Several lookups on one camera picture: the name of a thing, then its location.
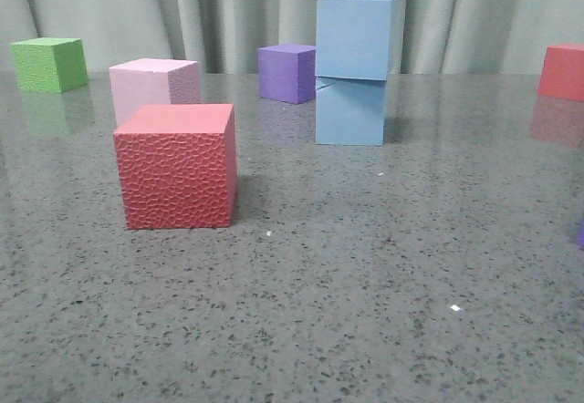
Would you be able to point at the light blue foam cube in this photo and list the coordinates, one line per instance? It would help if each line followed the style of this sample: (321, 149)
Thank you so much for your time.
(355, 38)
(350, 111)

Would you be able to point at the purple foam cube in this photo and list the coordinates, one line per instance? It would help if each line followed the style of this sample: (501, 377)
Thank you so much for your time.
(287, 72)

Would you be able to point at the red textured foam cube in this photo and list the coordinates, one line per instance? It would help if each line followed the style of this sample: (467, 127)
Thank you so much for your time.
(177, 166)

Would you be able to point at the pink foam cube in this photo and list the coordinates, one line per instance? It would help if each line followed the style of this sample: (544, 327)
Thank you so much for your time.
(145, 81)

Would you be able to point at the grey-green curtain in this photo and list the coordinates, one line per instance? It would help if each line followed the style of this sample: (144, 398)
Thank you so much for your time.
(435, 36)

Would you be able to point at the green foam cube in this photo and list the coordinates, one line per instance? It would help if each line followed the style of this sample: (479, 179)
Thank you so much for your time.
(49, 64)

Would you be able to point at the purple cube at right edge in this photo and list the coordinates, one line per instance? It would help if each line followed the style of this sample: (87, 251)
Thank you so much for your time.
(580, 235)

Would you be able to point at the red foam cube far right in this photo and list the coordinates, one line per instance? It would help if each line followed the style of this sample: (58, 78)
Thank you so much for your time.
(562, 72)

